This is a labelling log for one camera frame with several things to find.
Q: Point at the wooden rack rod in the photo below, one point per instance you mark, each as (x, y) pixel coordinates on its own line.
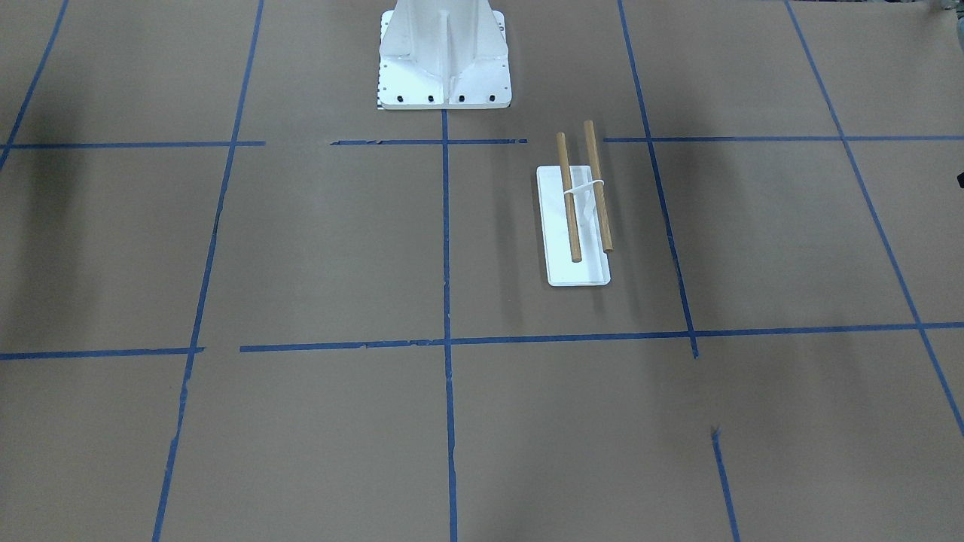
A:
(598, 185)
(574, 239)

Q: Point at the white towel rack base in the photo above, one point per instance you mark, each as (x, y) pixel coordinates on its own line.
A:
(593, 269)

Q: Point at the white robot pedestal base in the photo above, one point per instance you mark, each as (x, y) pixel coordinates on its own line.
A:
(437, 55)

